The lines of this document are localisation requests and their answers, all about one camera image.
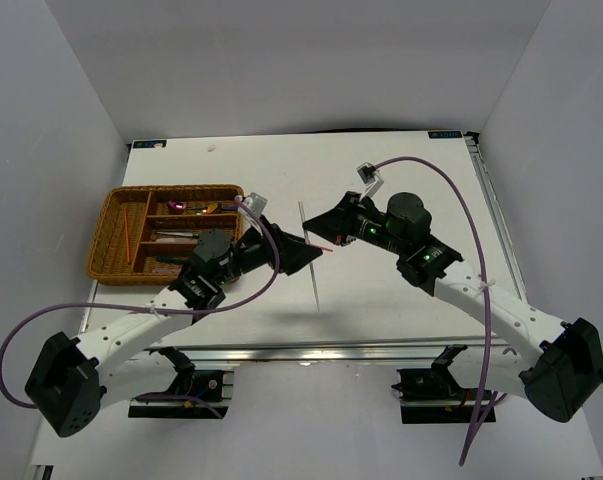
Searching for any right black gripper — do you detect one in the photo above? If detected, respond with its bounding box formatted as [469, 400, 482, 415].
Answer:
[303, 192, 407, 257]

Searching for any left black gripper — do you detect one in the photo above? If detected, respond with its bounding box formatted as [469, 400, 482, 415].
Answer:
[214, 215, 323, 286]

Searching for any orange chopstick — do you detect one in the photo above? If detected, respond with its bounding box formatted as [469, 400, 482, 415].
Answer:
[123, 207, 132, 265]
[309, 244, 334, 253]

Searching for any white chopstick thin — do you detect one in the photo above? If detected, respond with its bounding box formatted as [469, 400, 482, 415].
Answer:
[297, 200, 321, 314]

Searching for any rainbow spoon ornate handle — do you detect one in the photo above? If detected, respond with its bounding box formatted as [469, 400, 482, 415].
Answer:
[194, 203, 238, 215]

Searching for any rainbow spoon plain handle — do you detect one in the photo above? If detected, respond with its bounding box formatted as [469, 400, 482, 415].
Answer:
[167, 200, 187, 212]

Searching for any knife with brown marbled handle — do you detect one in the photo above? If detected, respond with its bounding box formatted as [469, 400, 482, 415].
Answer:
[154, 230, 200, 239]

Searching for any fork with pink handle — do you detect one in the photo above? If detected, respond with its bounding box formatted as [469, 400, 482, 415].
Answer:
[151, 267, 181, 275]

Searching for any knife with green marbled handle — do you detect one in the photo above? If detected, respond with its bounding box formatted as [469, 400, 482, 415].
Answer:
[150, 237, 198, 246]

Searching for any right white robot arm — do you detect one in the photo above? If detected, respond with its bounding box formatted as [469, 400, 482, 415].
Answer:
[303, 192, 603, 423]

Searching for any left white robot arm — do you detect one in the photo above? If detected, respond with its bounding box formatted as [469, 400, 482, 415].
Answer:
[25, 222, 322, 438]

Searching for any wicker cutlery tray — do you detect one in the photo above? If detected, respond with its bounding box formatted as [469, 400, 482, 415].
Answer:
[86, 184, 243, 286]

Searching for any blue label right corner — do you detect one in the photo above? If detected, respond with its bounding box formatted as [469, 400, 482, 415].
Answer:
[427, 130, 463, 139]

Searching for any blue label corner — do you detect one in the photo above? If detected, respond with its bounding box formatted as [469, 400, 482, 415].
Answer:
[131, 139, 167, 149]
[427, 130, 463, 139]

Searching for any blue label left corner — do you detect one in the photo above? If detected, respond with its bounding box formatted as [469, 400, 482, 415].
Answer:
[131, 139, 167, 149]

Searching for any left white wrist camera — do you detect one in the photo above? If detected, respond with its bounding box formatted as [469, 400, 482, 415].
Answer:
[235, 192, 268, 218]

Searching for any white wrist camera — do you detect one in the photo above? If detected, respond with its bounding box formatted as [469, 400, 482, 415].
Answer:
[356, 162, 384, 200]
[235, 192, 268, 218]

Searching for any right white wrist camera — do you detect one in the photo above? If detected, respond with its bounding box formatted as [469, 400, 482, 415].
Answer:
[356, 162, 384, 200]

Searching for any aluminium table rail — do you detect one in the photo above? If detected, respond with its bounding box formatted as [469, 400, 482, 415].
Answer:
[463, 131, 528, 300]

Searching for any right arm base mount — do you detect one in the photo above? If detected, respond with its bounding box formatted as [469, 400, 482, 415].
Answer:
[391, 344, 478, 425]

